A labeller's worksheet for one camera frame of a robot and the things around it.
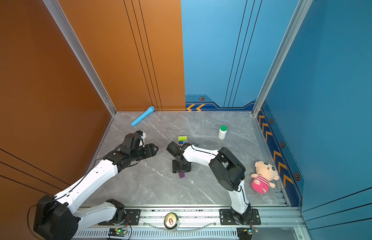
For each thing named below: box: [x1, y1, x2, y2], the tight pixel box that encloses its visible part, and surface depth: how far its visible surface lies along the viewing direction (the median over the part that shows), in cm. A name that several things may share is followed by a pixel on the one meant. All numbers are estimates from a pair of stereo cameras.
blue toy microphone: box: [131, 106, 156, 127], surface depth 118 cm
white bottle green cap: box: [218, 125, 228, 140], surface depth 102 cm
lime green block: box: [178, 136, 188, 142], surface depth 99 cm
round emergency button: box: [163, 212, 179, 230], surface depth 65 cm
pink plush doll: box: [250, 161, 280, 194], surface depth 82 cm
